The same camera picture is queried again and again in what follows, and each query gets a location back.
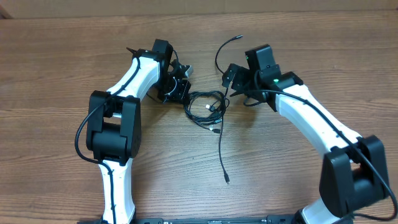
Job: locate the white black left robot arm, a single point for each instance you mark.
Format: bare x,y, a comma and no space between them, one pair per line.
113,123

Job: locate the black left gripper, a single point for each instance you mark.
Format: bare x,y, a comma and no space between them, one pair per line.
181,97

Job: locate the cardboard back wall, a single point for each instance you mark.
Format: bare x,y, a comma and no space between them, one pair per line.
29,9

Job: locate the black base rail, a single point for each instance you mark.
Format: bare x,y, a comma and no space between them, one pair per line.
270,219

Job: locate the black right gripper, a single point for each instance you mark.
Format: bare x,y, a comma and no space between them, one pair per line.
232,76

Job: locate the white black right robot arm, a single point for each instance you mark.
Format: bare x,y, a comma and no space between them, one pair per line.
354,169

